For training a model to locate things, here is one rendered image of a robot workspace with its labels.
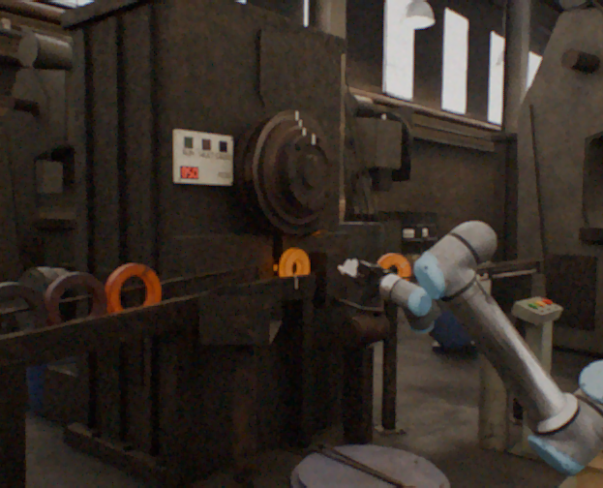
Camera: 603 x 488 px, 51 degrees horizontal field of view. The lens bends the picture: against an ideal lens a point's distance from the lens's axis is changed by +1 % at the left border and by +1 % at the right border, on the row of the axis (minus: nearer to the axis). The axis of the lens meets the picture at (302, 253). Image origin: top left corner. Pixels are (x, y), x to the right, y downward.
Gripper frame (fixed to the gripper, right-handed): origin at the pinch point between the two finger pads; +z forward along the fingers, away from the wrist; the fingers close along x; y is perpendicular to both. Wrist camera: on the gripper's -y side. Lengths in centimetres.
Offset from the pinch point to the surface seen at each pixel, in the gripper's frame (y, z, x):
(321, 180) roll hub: 28.4, 21.5, -2.1
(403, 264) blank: -2.4, 3.6, -49.8
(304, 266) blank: -7.6, 21.5, -5.2
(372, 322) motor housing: -24.7, -2.5, -28.3
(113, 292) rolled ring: -10, 20, 82
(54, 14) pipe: 61, 605, -183
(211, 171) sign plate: 23, 43, 34
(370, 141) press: -7, 468, -658
